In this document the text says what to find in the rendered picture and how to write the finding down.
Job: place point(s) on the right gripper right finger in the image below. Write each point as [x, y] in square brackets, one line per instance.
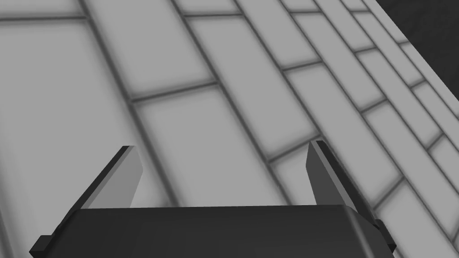
[328, 181]

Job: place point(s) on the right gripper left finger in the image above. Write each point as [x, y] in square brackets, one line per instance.
[116, 182]

